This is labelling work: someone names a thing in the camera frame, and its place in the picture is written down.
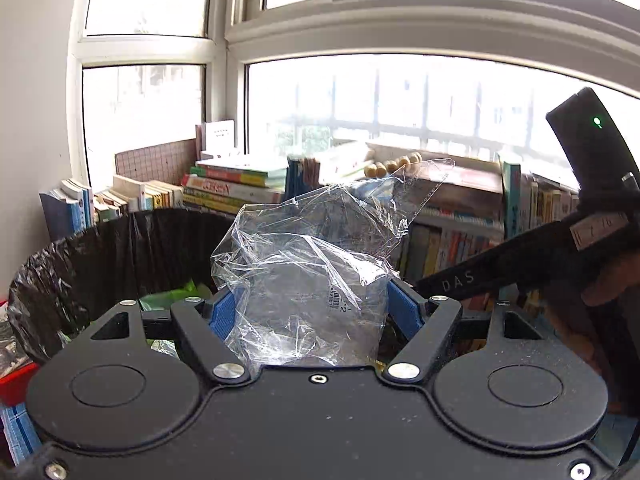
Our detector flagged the green plastic package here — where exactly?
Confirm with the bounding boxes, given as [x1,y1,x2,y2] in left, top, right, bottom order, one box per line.
[139,281,214,311]

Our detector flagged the clear plastic bag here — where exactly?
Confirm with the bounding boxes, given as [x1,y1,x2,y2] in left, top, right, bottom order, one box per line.
[210,158,454,374]

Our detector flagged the black trash bag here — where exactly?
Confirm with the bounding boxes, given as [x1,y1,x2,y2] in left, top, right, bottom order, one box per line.
[9,209,232,364]

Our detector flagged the row of upright books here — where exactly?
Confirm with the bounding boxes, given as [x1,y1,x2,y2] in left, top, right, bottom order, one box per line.
[398,162,578,308]

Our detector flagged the stack of flat books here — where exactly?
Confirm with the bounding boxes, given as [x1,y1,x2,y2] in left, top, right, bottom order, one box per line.
[181,155,288,214]

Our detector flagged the books lying on top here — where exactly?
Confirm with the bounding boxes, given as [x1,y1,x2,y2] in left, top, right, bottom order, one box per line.
[366,142,504,238]

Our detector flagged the small books row left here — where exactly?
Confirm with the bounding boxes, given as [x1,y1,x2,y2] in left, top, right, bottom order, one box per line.
[39,174,183,242]

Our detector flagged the person right hand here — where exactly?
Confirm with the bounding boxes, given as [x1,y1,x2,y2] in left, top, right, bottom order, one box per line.
[544,252,639,416]

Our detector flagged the grid cutting mat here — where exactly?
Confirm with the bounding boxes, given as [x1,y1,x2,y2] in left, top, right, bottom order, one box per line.
[115,139,196,185]

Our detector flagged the black tracker camera box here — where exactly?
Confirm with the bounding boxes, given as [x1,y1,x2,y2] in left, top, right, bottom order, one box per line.
[546,87,639,195]

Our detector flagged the wooden bead bracelet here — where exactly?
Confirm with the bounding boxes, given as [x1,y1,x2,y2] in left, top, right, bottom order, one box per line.
[362,150,424,180]

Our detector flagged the white window frame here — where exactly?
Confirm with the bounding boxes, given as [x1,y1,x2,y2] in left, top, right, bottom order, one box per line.
[66,0,639,185]

